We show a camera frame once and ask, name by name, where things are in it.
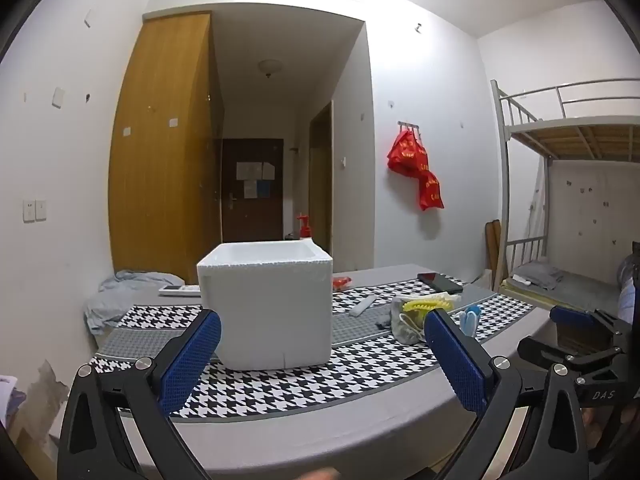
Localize blue white fabric item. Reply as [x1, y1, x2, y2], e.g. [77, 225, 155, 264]
[460, 304, 482, 336]

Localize loose paper sheets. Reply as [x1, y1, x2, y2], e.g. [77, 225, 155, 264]
[0, 375, 26, 428]

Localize white paper notice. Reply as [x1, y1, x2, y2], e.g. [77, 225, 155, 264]
[236, 161, 276, 181]

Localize floral tissue pack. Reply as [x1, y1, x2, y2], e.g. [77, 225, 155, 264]
[390, 299, 431, 346]

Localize light blue crumpled cloth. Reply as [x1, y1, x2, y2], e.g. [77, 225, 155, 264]
[84, 269, 186, 336]

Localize grey stick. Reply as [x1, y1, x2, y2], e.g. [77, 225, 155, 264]
[349, 295, 377, 317]

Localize double white wall switch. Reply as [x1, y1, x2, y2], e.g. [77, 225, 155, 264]
[22, 199, 48, 223]

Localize dark brown entrance door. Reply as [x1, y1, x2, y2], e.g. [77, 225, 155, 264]
[221, 138, 285, 243]

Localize tall wooden wardrobe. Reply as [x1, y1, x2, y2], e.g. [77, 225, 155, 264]
[108, 11, 224, 285]

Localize black smartphone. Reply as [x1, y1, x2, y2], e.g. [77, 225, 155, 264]
[416, 272, 463, 295]

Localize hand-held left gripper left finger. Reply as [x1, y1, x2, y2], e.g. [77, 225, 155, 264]
[57, 308, 223, 480]

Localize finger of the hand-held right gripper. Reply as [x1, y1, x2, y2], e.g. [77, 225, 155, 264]
[549, 305, 626, 341]
[517, 336, 623, 378]

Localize white foam box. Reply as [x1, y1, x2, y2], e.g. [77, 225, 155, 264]
[196, 241, 334, 372]

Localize grey bedding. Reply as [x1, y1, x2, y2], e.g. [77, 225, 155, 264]
[515, 260, 568, 292]

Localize yellow foam net sleeve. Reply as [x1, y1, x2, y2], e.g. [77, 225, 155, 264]
[402, 295, 458, 317]

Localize houndstooth table cloth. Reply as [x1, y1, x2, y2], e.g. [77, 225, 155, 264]
[90, 275, 551, 421]

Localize leaning wooden planks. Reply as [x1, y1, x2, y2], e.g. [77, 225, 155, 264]
[485, 220, 502, 291]

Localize small grey cloth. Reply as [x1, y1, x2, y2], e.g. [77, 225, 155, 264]
[375, 306, 401, 332]

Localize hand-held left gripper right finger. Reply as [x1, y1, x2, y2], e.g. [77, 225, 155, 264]
[424, 307, 603, 480]

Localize red printed bag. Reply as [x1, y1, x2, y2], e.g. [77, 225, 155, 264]
[386, 127, 445, 212]

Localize grey metal bunk bed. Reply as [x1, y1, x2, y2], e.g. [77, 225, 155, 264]
[490, 78, 640, 311]

